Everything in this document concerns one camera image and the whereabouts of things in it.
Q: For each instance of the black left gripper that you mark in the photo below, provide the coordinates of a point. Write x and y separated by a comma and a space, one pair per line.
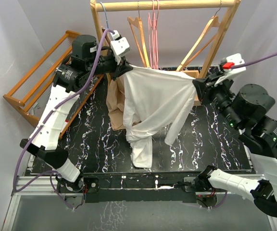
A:
123, 66

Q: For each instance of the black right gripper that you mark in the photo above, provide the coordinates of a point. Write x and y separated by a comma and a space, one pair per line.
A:
209, 88

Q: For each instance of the beige t shirt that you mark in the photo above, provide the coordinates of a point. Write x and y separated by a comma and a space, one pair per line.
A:
115, 102

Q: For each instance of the white t shirt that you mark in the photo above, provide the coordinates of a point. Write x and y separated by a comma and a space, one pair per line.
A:
153, 100

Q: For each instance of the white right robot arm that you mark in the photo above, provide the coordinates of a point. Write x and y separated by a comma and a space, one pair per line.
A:
245, 111

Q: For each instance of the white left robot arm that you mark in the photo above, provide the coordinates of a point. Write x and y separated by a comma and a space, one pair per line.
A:
72, 77

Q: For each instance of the wooden clothes rack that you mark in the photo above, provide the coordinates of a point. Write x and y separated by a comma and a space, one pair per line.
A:
148, 50

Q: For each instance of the orange wooden shelf rack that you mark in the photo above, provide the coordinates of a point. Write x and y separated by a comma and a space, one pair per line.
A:
29, 96

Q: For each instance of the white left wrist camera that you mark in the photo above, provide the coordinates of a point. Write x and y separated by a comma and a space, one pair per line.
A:
119, 44

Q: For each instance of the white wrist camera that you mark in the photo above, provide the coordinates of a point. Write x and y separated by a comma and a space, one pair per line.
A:
230, 61
119, 44

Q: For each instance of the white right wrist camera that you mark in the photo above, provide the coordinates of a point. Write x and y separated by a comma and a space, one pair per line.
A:
230, 61

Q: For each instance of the pink wire hanger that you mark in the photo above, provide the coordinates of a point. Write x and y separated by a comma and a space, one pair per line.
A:
151, 17
156, 35

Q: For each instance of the blue wire hanger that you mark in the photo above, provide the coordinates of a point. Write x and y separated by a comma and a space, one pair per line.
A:
105, 13

